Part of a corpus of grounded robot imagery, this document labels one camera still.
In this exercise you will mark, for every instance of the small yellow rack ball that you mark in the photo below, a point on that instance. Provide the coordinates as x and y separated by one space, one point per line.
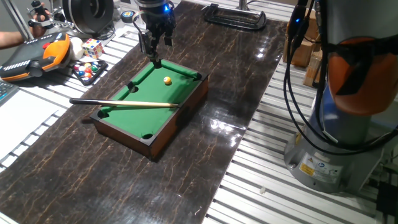
88 65

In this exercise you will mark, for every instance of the grey metal bar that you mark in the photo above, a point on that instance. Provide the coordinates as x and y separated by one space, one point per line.
17 18

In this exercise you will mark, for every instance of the large black spool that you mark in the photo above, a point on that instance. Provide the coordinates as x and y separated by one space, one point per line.
90 14

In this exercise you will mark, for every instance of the brown cardboard box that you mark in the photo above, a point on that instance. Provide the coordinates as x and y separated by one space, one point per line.
301 53
311 73

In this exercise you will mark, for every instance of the black ball rack tray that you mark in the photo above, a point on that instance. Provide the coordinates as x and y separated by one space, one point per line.
101 70

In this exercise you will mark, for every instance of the mini green pool table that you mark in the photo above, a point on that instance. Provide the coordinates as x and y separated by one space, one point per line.
149 115

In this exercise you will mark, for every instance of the person's forearm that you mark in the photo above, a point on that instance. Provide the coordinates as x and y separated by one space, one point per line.
12 39

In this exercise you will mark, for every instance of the white pool ball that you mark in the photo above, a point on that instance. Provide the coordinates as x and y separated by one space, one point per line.
82 68

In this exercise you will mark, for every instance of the pink pool ball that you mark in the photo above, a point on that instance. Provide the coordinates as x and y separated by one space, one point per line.
76 66

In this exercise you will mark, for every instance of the dark marble pattern mat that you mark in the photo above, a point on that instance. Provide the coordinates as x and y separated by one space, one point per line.
77 174

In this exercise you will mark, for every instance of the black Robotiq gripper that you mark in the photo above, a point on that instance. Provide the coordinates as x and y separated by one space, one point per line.
155 18

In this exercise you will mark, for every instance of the aluminium frame post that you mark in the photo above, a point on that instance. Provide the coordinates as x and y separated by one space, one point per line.
243 3

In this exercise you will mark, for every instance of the Rubik's cube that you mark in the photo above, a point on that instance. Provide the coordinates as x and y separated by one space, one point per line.
92 48

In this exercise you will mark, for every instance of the orange pool ball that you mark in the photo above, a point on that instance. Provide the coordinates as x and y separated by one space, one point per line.
88 75

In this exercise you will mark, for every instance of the person's hand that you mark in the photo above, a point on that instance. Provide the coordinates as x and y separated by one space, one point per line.
38 31

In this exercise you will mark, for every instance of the grey orange teach pendant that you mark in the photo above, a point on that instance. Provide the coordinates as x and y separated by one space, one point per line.
28 59

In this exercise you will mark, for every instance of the black handheld controller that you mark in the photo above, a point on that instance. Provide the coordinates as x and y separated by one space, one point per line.
38 9

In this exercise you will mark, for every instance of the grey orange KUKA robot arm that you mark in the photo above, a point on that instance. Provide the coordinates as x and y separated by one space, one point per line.
342 140

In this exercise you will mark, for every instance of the small black tape roll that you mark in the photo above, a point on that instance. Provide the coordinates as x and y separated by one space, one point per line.
128 16

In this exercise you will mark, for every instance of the black rectangular frame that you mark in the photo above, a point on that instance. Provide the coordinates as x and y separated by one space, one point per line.
217 19

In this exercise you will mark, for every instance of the red pool ball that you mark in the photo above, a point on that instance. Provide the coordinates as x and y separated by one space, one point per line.
88 70

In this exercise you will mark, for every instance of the yellow pool ball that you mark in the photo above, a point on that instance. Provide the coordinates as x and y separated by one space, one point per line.
167 80

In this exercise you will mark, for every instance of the white paper sheet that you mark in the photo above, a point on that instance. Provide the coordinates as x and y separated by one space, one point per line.
21 118

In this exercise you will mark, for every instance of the blue white striped ball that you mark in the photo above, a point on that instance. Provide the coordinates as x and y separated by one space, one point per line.
95 64

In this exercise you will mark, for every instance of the green pool ball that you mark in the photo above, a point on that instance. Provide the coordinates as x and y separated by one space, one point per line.
94 68

